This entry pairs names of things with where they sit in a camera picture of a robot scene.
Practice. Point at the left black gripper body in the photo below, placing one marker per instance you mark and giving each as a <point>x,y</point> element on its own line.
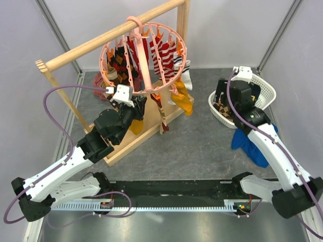
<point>128,113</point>

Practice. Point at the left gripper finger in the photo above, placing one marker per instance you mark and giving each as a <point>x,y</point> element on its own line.
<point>140,110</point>
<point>138,99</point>

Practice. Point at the mustard yellow sock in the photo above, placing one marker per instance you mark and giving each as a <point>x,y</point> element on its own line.
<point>136,126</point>
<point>182,98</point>

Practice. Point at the wooden hanger rack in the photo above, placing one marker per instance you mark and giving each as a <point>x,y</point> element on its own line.
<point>173,14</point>

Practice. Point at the maroon cuff striped sock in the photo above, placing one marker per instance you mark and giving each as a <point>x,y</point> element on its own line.
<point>157,99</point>

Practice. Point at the pink round clip hanger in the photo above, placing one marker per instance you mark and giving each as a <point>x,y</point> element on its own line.
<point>144,85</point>

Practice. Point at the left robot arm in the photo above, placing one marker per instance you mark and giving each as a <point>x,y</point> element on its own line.
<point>40,193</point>

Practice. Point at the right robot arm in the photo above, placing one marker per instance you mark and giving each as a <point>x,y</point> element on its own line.
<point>296,190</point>

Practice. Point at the socks pile in basket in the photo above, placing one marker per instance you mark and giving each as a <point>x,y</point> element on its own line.
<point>223,108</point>

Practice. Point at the white plastic basket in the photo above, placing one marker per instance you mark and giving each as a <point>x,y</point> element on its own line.
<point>266,97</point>

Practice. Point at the beige brown sock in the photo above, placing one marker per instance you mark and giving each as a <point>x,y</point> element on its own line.
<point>110,77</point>

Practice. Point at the black argyle sock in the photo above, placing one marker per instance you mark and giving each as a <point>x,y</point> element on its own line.
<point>112,62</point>
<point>122,61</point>

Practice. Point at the white striped-cuff sock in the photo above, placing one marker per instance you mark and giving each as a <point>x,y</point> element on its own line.
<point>185,78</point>

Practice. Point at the blue cloth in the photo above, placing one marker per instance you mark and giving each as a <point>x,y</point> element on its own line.
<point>261,144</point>

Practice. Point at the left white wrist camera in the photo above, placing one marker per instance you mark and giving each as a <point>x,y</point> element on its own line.
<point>120,94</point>

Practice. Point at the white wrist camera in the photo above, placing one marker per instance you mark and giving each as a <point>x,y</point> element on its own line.
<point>120,94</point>
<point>242,73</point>

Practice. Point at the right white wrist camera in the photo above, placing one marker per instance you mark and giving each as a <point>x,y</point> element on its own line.
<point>242,73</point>

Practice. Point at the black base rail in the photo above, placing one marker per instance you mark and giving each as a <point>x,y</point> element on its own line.
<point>179,193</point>

